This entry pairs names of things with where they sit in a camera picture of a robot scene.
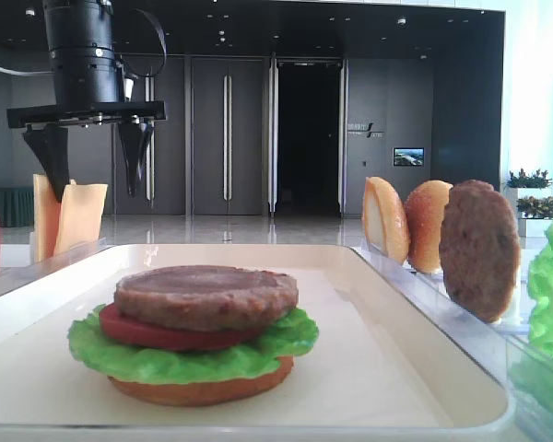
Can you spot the orange cheese slice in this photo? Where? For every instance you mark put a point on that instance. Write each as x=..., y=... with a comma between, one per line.
x=80, y=215
x=46, y=218

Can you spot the brown meat patty on stack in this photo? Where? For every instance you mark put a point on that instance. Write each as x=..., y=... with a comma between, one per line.
x=207, y=298

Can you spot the bottom bread slice on stack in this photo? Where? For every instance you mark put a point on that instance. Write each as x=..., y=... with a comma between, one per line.
x=205, y=393

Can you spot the standing brown meat patty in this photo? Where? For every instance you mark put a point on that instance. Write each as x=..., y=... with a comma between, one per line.
x=479, y=249

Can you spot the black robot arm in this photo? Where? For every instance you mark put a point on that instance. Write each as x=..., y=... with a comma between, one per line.
x=91, y=85

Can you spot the cream rectangular tray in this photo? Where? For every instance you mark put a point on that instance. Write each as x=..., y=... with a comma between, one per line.
x=380, y=371

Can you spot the potted plants white planter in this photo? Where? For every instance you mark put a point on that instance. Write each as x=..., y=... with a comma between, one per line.
x=531, y=197

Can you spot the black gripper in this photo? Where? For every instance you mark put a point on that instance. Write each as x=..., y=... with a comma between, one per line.
x=50, y=143

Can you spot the clear long right rail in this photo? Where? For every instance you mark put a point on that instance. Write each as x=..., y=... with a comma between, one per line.
x=523, y=370

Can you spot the golden bun half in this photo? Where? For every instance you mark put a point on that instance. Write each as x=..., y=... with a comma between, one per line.
x=424, y=213

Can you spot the clear long left rail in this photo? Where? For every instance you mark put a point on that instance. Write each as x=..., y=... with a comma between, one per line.
x=15, y=277

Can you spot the wall display screen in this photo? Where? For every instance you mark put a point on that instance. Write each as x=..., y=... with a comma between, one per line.
x=409, y=157

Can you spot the red tomato slice on stack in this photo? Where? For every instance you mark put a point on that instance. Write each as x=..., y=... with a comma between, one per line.
x=129, y=331

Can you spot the bun half with white face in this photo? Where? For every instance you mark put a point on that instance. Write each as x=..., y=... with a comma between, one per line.
x=384, y=219

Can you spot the clear long rail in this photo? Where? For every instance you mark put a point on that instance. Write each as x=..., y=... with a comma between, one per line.
x=523, y=370
x=15, y=277

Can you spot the green lettuce leaf on stack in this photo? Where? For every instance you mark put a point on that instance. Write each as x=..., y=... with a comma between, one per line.
x=293, y=335

